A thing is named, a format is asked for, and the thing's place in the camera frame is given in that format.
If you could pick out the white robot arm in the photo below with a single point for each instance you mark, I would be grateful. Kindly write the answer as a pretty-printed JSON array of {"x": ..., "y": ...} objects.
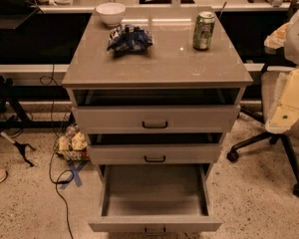
[{"x": 284, "y": 112}]

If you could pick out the grey top drawer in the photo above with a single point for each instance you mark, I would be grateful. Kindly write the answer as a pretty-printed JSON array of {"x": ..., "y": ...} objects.
[{"x": 155, "y": 119}]

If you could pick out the grey drawer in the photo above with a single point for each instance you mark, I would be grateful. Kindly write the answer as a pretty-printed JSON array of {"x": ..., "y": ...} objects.
[
  {"x": 155, "y": 119},
  {"x": 154, "y": 199},
  {"x": 154, "y": 153}
]

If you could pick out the grey drawer cabinet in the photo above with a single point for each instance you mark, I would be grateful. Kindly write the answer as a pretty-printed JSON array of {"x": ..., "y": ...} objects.
[{"x": 170, "y": 73}]

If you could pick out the grey middle drawer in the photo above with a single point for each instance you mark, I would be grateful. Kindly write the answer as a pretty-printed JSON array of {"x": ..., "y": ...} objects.
[{"x": 154, "y": 153}]

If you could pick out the grey bottom drawer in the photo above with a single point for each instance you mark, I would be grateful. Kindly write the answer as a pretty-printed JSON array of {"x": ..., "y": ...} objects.
[{"x": 154, "y": 199}]

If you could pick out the blue crumpled chip bag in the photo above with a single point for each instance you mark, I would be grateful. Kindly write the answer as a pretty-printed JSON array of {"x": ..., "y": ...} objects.
[{"x": 129, "y": 38}]

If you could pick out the snack bags pile on floor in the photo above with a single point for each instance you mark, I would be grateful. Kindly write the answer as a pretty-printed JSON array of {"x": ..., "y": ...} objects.
[{"x": 72, "y": 144}]

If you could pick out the blue tape cross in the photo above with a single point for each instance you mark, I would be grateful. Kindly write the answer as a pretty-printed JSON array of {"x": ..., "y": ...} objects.
[{"x": 75, "y": 168}]

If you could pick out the green soda can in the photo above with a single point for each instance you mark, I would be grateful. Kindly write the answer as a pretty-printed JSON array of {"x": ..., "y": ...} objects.
[{"x": 203, "y": 30}]

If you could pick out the white ceramic bowl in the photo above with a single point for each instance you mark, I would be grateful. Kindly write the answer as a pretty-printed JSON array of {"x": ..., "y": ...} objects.
[{"x": 111, "y": 13}]

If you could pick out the grey office chair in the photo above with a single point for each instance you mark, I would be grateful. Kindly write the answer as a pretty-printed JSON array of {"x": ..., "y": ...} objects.
[{"x": 269, "y": 79}]

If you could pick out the black grabber tool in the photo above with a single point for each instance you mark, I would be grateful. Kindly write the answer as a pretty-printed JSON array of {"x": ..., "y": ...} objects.
[{"x": 20, "y": 146}]

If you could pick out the black tripod stand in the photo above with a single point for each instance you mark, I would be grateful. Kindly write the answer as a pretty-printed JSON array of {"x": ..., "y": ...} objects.
[{"x": 13, "y": 115}]

